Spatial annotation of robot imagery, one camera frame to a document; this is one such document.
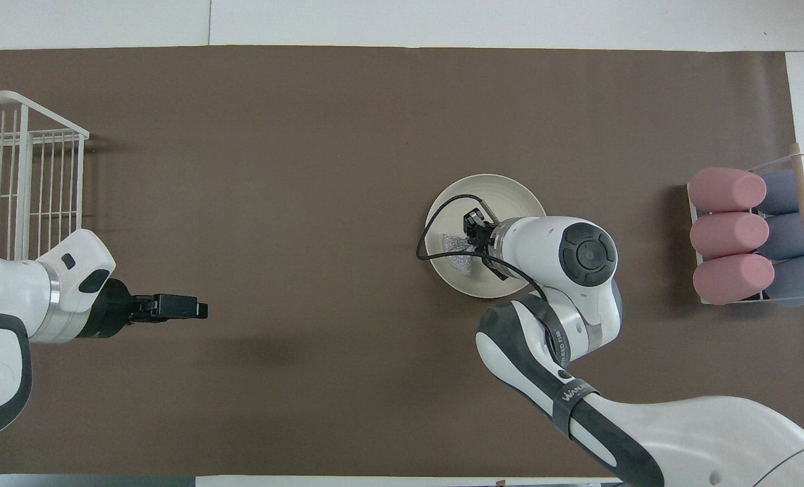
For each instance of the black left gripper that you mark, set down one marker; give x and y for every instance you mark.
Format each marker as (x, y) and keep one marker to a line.
(114, 311)

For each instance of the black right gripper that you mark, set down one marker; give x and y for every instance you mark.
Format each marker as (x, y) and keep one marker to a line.
(479, 230)

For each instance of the clear plastic wrap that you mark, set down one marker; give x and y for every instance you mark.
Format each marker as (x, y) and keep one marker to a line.
(456, 260)

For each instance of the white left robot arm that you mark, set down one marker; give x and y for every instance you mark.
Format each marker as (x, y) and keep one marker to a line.
(9, 297)

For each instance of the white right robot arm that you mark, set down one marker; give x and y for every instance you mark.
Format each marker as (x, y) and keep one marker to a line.
(544, 237)

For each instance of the cream round plate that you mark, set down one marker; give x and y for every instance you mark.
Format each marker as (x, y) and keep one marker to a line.
(503, 189)

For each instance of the brown table mat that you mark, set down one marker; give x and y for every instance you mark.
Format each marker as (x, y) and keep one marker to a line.
(307, 169)

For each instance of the pink plastic cup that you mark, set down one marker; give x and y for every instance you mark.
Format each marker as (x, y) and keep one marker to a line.
(726, 235)
(729, 279)
(723, 189)

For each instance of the blue plastic cup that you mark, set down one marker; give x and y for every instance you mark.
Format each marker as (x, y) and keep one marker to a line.
(787, 237)
(784, 193)
(790, 281)

